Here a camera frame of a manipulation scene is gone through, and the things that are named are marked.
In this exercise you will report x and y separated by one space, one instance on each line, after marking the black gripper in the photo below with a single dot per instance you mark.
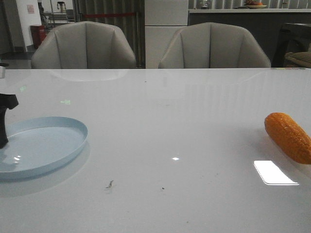
7 101

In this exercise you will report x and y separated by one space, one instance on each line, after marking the light blue round plate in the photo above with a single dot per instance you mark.
39 145

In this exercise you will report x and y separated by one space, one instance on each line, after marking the orange corn cob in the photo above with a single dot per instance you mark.
289 136

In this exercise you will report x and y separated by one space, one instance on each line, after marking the grey armchair left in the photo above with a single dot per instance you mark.
84 45

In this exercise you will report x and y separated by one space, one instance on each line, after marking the grey armchair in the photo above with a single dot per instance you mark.
84 45
213 45

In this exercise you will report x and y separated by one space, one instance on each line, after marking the red barrier belt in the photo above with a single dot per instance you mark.
109 15

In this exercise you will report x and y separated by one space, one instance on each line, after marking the white cabinet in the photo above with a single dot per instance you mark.
162 19

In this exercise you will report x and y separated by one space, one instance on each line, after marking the grey armchair right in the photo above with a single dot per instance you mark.
213 45

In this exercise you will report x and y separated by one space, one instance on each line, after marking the fruit bowl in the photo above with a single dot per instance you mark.
254 4

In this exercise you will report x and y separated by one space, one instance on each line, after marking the dark grey counter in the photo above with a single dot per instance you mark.
264 24

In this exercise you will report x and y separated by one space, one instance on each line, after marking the dark side table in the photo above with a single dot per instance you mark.
293 37

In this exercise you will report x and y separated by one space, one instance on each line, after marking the beige cushion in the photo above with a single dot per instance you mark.
302 59

